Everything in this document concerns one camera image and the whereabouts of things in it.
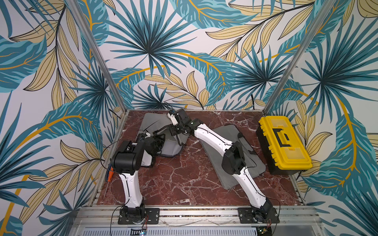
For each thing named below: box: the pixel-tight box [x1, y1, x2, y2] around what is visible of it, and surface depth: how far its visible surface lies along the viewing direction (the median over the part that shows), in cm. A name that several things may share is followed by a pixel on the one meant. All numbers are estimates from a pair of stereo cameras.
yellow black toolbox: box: [255, 115, 313, 176], surface depth 84 cm
